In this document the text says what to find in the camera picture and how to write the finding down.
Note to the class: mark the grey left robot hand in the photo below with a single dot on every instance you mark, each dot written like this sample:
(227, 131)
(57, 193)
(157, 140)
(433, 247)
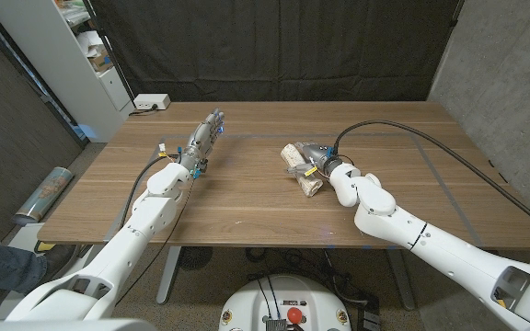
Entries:
(203, 138)

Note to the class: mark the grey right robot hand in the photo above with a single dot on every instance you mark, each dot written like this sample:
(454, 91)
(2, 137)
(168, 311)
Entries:
(320, 154)

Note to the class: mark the beige patterned pen bag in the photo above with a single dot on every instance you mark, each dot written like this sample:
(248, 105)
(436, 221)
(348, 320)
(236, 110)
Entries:
(310, 186)

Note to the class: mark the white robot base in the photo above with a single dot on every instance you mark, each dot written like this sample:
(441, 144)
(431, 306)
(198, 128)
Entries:
(256, 303)

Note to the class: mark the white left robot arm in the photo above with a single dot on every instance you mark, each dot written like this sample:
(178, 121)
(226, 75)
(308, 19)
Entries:
(141, 225)

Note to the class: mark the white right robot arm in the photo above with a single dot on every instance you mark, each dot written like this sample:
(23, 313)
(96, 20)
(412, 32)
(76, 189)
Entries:
(430, 243)

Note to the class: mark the white power strip box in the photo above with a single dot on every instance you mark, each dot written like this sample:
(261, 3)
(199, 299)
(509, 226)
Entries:
(151, 101)

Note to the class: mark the black backdrop cloth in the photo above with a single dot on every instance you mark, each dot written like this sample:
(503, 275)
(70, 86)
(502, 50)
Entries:
(274, 46)

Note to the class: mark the round black floor fan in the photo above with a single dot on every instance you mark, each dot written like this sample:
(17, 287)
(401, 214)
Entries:
(195, 257)

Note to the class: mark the brown cardboard box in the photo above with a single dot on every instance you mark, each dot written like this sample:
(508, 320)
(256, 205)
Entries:
(100, 60)

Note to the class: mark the grey metal table leg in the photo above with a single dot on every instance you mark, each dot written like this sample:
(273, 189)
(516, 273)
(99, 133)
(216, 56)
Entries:
(400, 280)
(169, 276)

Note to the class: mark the white paper stack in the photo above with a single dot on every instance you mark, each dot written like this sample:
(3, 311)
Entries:
(88, 41)

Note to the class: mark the red emergency stop button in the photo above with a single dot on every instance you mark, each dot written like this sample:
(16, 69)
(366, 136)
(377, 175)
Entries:
(295, 315)

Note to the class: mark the white shelf cabinet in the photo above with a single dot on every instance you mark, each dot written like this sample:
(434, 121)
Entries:
(58, 60)

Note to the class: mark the black foot pedal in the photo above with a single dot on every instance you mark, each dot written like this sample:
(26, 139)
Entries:
(370, 317)

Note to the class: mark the dark person's shoe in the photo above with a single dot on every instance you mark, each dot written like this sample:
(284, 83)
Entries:
(60, 257)

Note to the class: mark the perforated panel partition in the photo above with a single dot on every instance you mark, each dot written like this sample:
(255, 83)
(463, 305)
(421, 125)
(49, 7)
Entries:
(12, 138)

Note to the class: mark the white robot torso edge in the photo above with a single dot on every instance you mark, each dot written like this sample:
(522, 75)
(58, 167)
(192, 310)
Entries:
(62, 325)

